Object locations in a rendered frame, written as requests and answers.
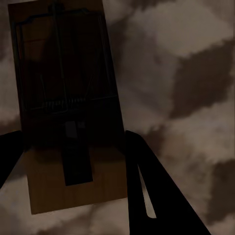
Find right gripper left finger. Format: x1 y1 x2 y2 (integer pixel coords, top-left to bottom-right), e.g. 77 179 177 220
0 130 24 189

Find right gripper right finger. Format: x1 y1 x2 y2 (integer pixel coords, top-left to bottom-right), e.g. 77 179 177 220
125 130 211 235

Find mousetrap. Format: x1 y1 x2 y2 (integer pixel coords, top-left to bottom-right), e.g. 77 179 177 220
8 0 128 215

